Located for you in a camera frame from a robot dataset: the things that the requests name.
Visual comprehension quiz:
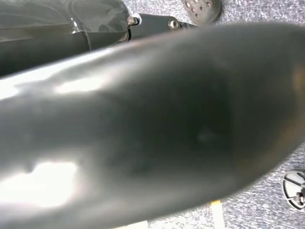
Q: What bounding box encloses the glossy black robot body shell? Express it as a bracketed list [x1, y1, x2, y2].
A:
[0, 22, 305, 229]

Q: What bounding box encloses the yellow floor marking tape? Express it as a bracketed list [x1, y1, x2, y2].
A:
[210, 199, 226, 229]

